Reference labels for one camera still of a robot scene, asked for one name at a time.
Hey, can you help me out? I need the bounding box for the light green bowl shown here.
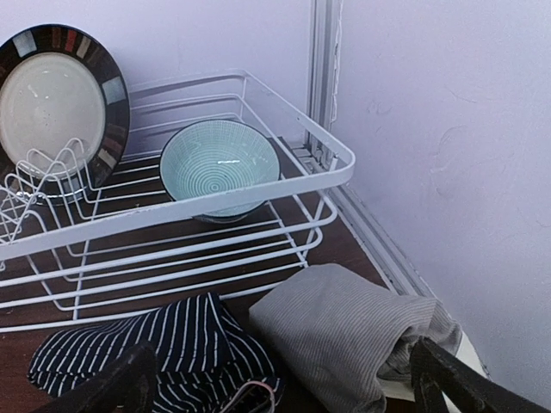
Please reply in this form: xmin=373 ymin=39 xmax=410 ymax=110
xmin=159 ymin=119 xmax=281 ymax=201

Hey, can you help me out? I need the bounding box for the grey cloth by rack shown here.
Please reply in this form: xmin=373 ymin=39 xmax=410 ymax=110
xmin=249 ymin=264 xmax=462 ymax=412

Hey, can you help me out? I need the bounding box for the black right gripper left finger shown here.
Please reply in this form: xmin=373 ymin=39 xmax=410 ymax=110
xmin=36 ymin=342 xmax=157 ymax=413

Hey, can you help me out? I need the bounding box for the blue striped underwear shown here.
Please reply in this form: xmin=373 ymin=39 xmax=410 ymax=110
xmin=28 ymin=293 xmax=285 ymax=412

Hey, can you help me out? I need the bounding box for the black rimmed beige plate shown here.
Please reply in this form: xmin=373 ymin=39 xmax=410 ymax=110
xmin=1 ymin=23 xmax=130 ymax=205

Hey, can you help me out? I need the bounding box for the right metal corner post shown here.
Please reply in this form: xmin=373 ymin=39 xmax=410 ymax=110
xmin=304 ymin=0 xmax=344 ymax=173

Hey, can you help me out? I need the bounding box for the white wire dish rack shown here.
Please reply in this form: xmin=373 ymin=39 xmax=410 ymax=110
xmin=1 ymin=70 xmax=356 ymax=333

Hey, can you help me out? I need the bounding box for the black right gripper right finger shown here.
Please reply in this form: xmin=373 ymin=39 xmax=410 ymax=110
xmin=410 ymin=337 xmax=545 ymax=413

